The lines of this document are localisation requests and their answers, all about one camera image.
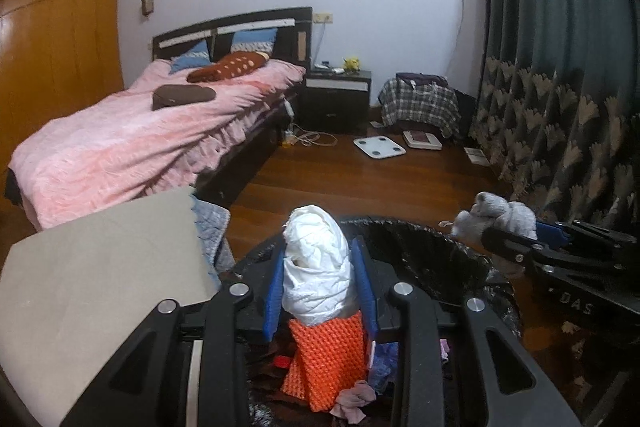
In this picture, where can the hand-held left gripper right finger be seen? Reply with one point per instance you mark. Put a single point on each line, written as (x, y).
(365, 287)

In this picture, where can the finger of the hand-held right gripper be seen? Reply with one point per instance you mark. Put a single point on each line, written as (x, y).
(505, 244)
(550, 231)

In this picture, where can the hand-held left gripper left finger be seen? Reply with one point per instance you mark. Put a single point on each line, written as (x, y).
(274, 292)

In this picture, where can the grey sock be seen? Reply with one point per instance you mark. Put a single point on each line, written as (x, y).
(492, 209)

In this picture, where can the bin with black liner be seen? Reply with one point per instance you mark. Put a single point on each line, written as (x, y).
(425, 252)

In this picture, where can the orange foam net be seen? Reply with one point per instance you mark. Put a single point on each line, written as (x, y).
(325, 352)

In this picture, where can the blue plastic bag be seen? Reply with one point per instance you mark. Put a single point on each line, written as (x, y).
(385, 367)

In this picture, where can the pink packet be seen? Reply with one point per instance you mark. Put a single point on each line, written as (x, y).
(444, 348)

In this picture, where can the pink and white cloth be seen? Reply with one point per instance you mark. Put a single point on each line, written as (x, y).
(355, 399)

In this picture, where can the blue patterned cloth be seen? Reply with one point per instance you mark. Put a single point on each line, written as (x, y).
(210, 227)

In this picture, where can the white booklet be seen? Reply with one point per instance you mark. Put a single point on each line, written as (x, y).
(476, 155)

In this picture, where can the scale with brown centre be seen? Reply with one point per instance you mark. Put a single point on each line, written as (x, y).
(422, 139)

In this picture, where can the white bathroom scale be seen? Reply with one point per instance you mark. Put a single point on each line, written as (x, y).
(380, 147)

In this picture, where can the plaid cloth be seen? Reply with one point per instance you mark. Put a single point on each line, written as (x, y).
(420, 107)

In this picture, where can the grey patterned curtain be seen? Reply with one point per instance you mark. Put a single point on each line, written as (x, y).
(550, 57)

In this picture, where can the dark nightstand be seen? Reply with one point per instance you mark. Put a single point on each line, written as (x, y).
(335, 107)

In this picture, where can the white hanging power strip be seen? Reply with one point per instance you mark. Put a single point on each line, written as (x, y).
(290, 108)

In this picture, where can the dark purple bag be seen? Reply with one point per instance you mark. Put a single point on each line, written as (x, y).
(420, 79)

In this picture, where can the pink bedspread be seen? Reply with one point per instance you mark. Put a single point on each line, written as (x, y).
(125, 142)

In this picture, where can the brown pillow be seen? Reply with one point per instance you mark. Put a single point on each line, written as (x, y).
(182, 96)

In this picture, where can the yellow plush toy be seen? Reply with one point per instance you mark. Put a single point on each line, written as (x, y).
(351, 63)

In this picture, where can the red dotted pillow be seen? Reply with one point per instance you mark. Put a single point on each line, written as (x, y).
(230, 66)

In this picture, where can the dark wooden bed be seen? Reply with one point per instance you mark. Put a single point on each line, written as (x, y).
(285, 48)

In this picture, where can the patterned blue pillow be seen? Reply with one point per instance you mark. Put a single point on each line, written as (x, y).
(252, 39)

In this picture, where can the black cloth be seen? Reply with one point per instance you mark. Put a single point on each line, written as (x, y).
(11, 187)

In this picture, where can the wooden wardrobe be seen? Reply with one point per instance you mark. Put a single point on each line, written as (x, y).
(60, 37)

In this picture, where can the wall outlet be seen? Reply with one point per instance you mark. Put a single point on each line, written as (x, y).
(322, 18)

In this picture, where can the small wall lamp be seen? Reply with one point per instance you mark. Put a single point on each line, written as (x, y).
(147, 4)

